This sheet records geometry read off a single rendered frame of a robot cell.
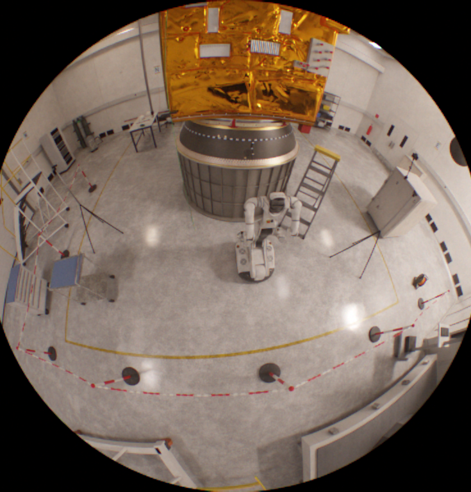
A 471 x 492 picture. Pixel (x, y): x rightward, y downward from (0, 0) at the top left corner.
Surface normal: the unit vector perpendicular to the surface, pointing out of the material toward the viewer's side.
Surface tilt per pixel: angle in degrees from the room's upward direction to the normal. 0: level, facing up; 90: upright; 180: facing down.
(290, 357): 0
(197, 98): 89
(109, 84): 90
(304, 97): 89
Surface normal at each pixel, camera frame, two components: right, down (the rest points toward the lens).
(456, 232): -0.99, 0.08
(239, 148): 0.03, 0.54
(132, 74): 0.12, 0.86
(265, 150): 0.34, 0.49
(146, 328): 0.04, -0.50
